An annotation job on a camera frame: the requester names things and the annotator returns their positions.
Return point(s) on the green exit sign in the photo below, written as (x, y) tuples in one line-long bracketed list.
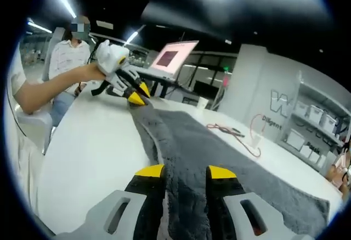
[(226, 68)]

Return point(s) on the white paper cup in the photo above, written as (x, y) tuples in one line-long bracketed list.
[(203, 103)]

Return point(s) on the pink hanging object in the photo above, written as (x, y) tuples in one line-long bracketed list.
[(225, 80)]

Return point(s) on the grey metal shelf rack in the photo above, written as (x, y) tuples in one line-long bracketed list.
[(321, 93)]

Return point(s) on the black computer monitor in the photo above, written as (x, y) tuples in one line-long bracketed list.
[(204, 90)]

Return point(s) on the white charger plug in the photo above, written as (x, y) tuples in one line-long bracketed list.
[(256, 142)]

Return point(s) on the group of white storage bins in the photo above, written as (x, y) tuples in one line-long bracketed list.
[(315, 112)]

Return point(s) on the grey towel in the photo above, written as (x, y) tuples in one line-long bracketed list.
[(219, 146)]

